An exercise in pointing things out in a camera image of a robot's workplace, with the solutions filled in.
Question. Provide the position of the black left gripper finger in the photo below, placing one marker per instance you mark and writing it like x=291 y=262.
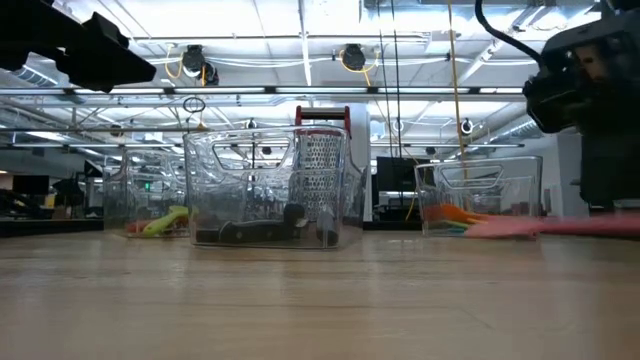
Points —
x=85 y=75
x=120 y=55

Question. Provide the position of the pink silicone spatula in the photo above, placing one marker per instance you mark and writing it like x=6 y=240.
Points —
x=550 y=226

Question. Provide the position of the red silicone spoon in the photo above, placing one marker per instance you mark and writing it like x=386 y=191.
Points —
x=135 y=227

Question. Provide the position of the orange silicone spatula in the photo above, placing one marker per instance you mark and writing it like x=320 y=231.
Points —
x=450 y=212

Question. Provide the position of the dark red silicone utensil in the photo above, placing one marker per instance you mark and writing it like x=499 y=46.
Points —
x=182 y=222

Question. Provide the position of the black ceiling device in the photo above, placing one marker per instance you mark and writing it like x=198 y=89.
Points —
x=353 y=57
x=192 y=60

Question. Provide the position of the clear plastic bin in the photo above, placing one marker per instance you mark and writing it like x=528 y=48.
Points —
x=520 y=190
x=240 y=200
x=125 y=200

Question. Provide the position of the long ceiling light bar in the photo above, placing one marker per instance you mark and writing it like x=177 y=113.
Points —
x=320 y=90

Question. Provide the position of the black background monitor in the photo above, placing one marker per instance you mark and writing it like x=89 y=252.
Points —
x=400 y=172

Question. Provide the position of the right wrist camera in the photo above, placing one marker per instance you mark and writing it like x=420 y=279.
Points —
x=575 y=80

